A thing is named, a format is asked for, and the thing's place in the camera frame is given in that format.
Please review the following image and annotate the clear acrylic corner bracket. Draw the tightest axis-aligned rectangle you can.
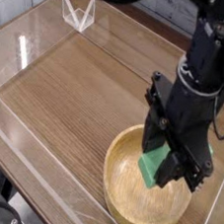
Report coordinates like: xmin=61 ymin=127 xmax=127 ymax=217
xmin=61 ymin=0 xmax=96 ymax=33

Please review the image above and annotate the green rectangular block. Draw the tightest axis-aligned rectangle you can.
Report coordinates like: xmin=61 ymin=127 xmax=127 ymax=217
xmin=137 ymin=143 xmax=213 ymax=192

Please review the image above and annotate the clear acrylic tray enclosure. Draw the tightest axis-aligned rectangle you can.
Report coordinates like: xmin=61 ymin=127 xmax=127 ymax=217
xmin=0 ymin=0 xmax=224 ymax=224

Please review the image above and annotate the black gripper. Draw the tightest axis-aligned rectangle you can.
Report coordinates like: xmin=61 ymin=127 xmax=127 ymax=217
xmin=141 ymin=56 xmax=224 ymax=187

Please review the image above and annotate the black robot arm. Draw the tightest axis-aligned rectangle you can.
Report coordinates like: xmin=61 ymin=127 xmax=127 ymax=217
xmin=138 ymin=0 xmax=224 ymax=191

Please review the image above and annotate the brown wooden bowl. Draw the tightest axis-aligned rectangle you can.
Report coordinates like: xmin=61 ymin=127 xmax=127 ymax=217
xmin=103 ymin=124 xmax=192 ymax=224

